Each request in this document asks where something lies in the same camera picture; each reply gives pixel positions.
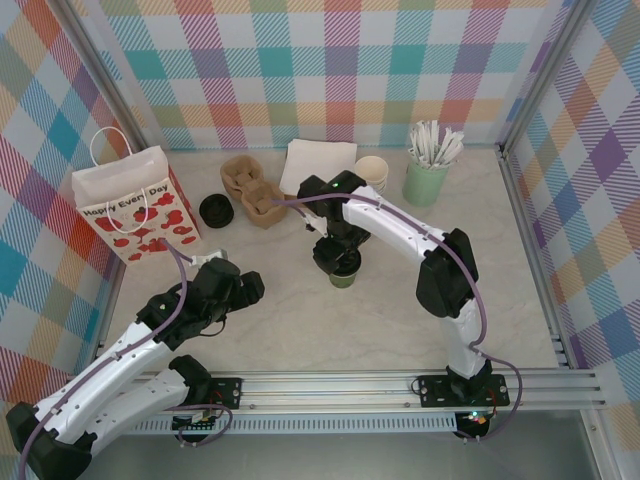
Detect aluminium frame post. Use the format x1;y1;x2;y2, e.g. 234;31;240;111
498;0;596;159
57;0;156;161

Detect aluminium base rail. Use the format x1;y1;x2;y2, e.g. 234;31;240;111
54;370;609;414

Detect mint green holder cup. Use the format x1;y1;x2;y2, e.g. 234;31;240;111
402;158;450;207

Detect white red paper gift bag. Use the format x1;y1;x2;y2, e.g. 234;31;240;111
71;126;202;266

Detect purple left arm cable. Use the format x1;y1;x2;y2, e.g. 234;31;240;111
18;242;235;474

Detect white slotted cable duct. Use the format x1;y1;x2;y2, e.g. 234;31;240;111
78;417;459;435

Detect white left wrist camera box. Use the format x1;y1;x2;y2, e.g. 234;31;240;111
192;249;227;269

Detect white napkin stack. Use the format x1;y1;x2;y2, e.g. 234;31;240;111
278;138;359;194

